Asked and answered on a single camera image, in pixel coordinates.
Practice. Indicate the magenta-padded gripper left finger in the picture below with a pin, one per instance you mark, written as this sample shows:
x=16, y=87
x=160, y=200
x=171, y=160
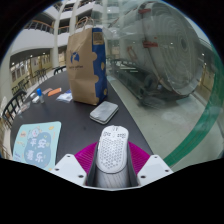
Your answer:
x=68, y=168

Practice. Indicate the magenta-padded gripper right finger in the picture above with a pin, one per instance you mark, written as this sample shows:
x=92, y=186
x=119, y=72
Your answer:
x=155, y=168

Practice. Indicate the white perforated computer mouse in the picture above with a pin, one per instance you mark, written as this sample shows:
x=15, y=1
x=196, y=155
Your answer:
x=112, y=150

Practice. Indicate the light blue printed mouse pad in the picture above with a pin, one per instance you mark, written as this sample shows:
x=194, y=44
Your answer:
x=36, y=145

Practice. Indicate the grey flat rectangular case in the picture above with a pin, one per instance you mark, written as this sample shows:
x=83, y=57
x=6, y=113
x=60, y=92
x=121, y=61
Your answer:
x=104, y=112

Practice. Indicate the blue and white plastic packet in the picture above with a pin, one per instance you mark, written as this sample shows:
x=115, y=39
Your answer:
x=64, y=97

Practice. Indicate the white small box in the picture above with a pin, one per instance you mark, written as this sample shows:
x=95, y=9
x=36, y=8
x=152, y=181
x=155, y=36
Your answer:
x=35, y=99
x=32, y=95

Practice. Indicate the small bottle with blue cap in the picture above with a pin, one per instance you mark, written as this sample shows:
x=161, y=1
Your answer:
x=40, y=96

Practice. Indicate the orange flat card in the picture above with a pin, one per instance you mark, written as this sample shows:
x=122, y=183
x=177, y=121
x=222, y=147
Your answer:
x=54, y=91

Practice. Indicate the black spindle-back chair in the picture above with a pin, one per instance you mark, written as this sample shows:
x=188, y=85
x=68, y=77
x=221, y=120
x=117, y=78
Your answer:
x=13, y=106

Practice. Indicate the group of dark chairs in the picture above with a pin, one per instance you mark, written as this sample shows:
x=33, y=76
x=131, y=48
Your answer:
x=33, y=78

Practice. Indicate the black chair at table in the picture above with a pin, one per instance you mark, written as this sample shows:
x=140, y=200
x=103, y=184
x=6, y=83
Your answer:
x=59, y=69

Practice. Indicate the brown and blue paper bag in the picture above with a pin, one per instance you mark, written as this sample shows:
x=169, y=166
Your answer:
x=85, y=66

